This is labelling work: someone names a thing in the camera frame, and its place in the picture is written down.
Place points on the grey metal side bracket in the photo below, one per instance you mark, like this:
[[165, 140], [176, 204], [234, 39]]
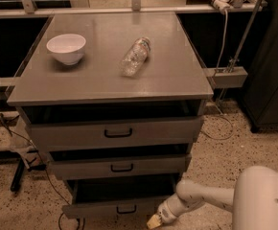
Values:
[[223, 79]]

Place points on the black floor stand foot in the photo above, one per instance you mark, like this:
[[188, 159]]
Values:
[[15, 186]]

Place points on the grey top drawer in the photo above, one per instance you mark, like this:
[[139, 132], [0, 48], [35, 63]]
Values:
[[113, 125]]

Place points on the metal diagonal rod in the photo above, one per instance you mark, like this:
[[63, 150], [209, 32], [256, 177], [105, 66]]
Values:
[[232, 62]]

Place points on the grey drawer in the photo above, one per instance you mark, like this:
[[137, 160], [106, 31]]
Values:
[[113, 125], [116, 162], [117, 196]]

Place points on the grey middle drawer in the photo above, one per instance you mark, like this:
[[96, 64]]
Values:
[[116, 162]]

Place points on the clear plastic bottle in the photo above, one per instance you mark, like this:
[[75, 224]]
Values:
[[135, 57]]

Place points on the white ceramic bowl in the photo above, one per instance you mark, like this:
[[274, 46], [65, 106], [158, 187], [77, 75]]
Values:
[[67, 49]]

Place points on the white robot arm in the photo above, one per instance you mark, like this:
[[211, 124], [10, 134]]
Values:
[[253, 202]]

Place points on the grey drawer cabinet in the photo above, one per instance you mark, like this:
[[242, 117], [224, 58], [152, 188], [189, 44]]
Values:
[[170, 73]]

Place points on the grey bottom drawer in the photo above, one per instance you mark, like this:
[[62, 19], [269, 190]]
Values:
[[117, 196]]

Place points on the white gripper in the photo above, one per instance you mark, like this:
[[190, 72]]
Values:
[[165, 213]]

